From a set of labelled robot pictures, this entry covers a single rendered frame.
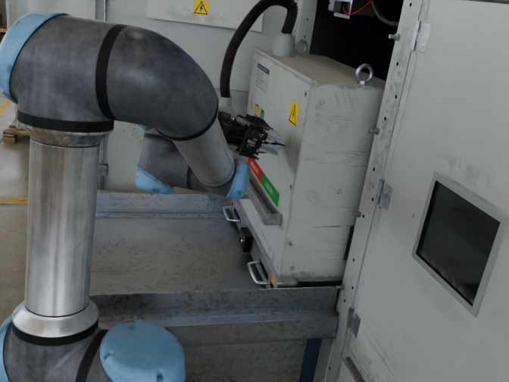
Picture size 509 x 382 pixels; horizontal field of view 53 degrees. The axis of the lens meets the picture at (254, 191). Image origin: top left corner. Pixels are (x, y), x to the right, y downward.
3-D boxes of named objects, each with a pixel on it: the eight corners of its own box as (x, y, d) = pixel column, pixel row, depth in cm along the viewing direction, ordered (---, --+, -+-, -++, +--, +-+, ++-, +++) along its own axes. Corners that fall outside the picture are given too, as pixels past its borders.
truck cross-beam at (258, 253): (273, 304, 121) (277, 283, 119) (229, 209, 169) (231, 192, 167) (293, 303, 122) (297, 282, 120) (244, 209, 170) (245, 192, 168)
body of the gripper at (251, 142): (260, 161, 110) (213, 150, 104) (242, 149, 117) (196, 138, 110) (273, 128, 109) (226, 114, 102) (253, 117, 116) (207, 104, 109)
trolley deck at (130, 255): (35, 356, 106) (33, 333, 104) (62, 223, 161) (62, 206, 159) (334, 337, 124) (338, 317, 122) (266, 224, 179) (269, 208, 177)
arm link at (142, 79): (218, 18, 57) (255, 160, 104) (126, 4, 58) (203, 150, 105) (192, 113, 54) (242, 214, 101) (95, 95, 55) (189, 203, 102)
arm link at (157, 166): (182, 198, 96) (193, 141, 96) (126, 186, 98) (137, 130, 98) (192, 198, 104) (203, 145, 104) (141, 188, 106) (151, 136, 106)
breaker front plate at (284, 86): (273, 281, 122) (306, 82, 104) (232, 200, 165) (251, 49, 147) (279, 281, 122) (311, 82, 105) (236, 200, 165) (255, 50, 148)
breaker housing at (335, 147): (279, 283, 122) (312, 79, 104) (235, 199, 166) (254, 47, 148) (460, 277, 135) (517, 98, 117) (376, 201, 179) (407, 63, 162)
